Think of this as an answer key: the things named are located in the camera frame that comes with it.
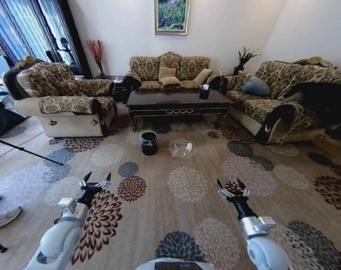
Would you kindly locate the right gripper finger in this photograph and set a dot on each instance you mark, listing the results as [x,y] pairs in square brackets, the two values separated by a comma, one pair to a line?
[222,190]
[243,189]

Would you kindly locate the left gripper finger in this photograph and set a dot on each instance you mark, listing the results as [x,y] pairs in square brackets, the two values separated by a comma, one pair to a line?
[85,180]
[105,182]

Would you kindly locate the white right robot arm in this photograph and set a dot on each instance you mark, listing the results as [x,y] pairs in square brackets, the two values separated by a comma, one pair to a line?
[260,239]

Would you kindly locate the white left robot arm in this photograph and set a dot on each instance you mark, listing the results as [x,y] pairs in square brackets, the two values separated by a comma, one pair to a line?
[64,230]

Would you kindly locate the black trash bin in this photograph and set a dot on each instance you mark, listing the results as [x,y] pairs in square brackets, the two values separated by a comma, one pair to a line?
[149,143]

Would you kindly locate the floral patterned carpet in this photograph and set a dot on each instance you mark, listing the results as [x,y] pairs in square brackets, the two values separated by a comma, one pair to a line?
[170,197]

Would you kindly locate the clear plastic bottle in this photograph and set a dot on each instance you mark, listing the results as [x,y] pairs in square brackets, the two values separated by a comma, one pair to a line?
[181,153]

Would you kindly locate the black tripod leg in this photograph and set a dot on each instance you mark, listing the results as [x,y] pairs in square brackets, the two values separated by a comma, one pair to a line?
[29,152]

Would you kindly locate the floral armchair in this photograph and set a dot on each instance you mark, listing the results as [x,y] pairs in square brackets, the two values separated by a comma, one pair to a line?
[66,104]

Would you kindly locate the white robot front shell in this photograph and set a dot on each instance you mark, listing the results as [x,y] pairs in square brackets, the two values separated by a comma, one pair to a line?
[176,264]

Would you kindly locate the floral two-seat sofa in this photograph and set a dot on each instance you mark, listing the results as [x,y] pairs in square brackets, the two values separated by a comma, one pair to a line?
[277,101]

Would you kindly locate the dark side table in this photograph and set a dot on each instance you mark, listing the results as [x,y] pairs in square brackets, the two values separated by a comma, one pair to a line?
[117,87]

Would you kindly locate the dark wooden coffee table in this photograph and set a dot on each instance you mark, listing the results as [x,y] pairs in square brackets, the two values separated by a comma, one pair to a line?
[177,105]

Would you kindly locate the black fabric bag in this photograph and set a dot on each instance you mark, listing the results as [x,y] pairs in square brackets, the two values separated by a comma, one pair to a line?
[3,121]

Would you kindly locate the grey blue cushion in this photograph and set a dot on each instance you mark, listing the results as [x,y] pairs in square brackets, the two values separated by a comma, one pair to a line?
[255,86]

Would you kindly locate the black blanket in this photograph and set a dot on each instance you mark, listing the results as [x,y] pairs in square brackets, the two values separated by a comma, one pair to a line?
[323,108]

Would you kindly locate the tan diamond cushion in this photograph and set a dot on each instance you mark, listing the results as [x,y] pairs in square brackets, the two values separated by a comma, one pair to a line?
[202,76]

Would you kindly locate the tan flat cushion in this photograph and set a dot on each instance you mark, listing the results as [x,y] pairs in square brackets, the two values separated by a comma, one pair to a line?
[169,81]

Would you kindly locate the red branches in vase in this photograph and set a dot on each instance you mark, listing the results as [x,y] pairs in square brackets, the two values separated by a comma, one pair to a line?
[96,56]

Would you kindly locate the tan square cushion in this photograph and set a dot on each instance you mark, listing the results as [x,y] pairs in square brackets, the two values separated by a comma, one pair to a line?
[166,72]

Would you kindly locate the floral three-seat sofa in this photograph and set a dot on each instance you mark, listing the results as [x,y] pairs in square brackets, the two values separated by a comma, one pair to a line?
[170,71]

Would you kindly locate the dark dried plant arrangement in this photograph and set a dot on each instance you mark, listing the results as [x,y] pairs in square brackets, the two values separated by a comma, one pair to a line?
[243,60]

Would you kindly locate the black microphone stand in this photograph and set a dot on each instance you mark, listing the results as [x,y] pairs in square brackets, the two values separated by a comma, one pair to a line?
[64,50]

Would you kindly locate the blue striped curtain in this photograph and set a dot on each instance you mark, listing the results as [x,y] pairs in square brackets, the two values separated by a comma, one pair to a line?
[21,28]

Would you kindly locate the framed landscape painting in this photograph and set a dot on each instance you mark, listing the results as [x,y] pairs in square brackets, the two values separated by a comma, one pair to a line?
[172,16]

